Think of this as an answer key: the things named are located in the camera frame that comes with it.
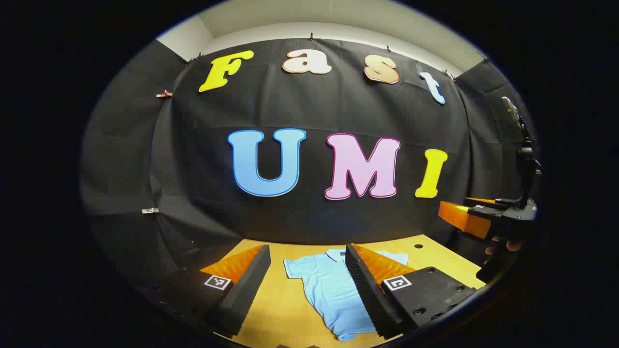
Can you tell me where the black backdrop cloth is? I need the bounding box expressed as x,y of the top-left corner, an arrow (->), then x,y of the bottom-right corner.
80,38 -> 537,290

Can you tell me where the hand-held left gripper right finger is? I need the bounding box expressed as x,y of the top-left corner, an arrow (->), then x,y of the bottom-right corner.
344,243 -> 478,340

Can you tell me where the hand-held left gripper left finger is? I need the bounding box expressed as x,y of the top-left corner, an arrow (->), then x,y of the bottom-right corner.
145,244 -> 272,338

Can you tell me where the light blue T-shirt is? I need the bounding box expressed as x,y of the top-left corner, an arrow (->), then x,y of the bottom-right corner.
283,248 -> 409,342

